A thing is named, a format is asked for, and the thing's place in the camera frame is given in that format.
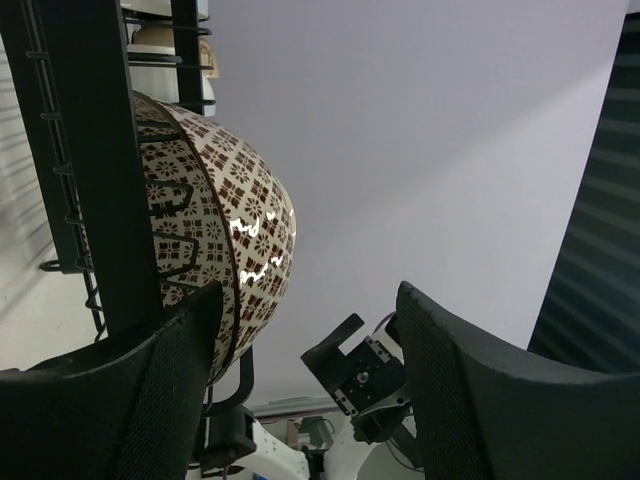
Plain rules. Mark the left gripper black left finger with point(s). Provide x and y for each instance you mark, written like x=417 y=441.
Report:
x=127 y=407

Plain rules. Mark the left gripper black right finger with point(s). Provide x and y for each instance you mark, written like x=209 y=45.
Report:
x=486 y=409

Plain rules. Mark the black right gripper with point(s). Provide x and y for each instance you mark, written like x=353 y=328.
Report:
x=368 y=383

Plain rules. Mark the brown patterned ceramic bowl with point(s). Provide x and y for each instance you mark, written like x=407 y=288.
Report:
x=218 y=214

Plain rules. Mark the beige bowl middle row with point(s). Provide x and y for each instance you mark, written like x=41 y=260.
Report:
x=153 y=74

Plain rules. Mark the white bowl back row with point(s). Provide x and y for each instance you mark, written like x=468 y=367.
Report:
x=162 y=7

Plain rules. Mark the black wire dish rack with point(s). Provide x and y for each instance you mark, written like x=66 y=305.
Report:
x=71 y=73

